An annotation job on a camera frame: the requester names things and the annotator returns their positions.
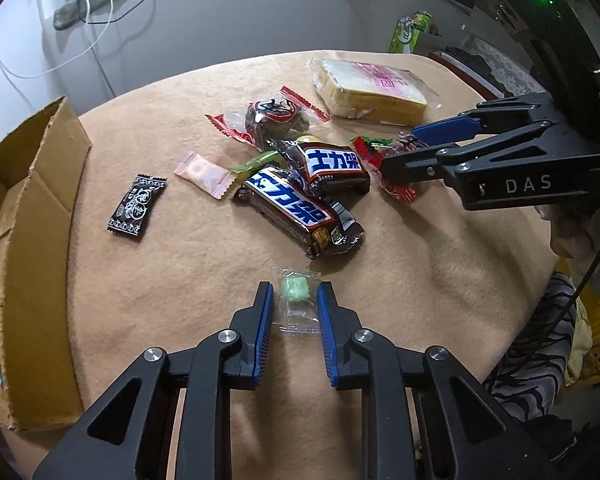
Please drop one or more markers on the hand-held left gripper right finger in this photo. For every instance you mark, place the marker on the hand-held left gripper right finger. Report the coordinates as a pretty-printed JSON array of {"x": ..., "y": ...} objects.
[{"x": 325, "y": 320}]

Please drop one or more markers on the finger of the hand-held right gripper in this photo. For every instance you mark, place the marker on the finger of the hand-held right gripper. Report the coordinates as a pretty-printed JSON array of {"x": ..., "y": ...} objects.
[
  {"x": 442, "y": 130},
  {"x": 410, "y": 170}
]

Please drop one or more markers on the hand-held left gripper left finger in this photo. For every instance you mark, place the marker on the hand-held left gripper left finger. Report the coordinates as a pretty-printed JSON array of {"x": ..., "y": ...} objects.
[{"x": 265, "y": 320}]

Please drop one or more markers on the clear packet green candy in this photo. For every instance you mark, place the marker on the clear packet green candy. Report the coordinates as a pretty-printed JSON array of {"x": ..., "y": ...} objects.
[{"x": 296, "y": 292}]

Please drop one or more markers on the red green snack packet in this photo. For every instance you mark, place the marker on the red green snack packet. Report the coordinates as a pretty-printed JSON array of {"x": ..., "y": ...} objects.
[{"x": 370, "y": 152}]

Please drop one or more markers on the brown chocolate bar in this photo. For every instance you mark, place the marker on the brown chocolate bar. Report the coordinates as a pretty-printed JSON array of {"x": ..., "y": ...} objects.
[
  {"x": 290, "y": 210},
  {"x": 330, "y": 165}
]

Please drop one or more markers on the clear bread packet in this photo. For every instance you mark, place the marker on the clear bread packet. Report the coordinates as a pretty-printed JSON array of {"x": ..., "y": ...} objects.
[{"x": 370, "y": 90}]

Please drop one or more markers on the yellow ball candy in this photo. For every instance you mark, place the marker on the yellow ball candy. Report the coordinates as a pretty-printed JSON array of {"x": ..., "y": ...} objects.
[{"x": 309, "y": 139}]

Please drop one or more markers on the pink candy packet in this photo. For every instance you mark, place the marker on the pink candy packet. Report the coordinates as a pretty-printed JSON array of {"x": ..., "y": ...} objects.
[{"x": 202, "y": 172}]

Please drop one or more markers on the black patterned candy packet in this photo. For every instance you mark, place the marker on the black patterned candy packet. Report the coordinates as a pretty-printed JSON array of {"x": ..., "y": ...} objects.
[{"x": 136, "y": 207}]

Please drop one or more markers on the brown cardboard box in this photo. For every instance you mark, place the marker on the brown cardboard box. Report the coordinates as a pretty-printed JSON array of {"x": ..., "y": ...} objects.
[{"x": 35, "y": 260}]

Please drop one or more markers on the white lace cloth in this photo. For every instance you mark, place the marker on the white lace cloth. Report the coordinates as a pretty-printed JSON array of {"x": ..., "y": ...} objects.
[{"x": 505, "y": 65}]

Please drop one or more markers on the green drink carton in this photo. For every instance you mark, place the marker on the green drink carton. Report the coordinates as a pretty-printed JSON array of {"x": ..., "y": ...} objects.
[{"x": 407, "y": 32}]

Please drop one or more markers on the red clear wrapped dark snack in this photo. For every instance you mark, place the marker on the red clear wrapped dark snack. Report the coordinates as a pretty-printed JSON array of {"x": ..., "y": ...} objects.
[{"x": 272, "y": 115}]

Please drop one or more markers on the black white striped cloth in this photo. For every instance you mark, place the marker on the black white striped cloth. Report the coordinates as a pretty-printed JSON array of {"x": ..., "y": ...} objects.
[{"x": 555, "y": 320}]

